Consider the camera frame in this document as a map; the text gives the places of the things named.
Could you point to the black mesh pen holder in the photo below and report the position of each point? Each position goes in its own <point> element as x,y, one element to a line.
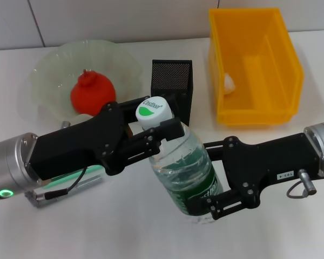
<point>172,75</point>

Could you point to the clear green-label water bottle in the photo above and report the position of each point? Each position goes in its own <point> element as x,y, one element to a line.
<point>178,167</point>

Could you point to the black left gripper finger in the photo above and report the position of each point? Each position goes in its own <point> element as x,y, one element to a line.
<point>170,129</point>

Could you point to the white paper ball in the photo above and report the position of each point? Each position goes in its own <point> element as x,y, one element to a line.
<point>229,85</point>

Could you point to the green utility knife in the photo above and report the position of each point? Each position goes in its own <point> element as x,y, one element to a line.
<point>90,170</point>

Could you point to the red pomegranate toy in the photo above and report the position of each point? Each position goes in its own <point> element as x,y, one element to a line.
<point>94,91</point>

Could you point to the yellow plastic bin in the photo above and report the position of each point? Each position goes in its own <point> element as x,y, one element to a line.
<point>259,81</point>

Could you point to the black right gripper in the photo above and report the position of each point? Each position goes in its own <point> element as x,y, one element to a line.
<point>267,164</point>

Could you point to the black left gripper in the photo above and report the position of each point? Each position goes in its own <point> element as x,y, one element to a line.
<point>78,145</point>

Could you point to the green glass fruit plate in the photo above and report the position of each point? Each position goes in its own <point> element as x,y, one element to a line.
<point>51,70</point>

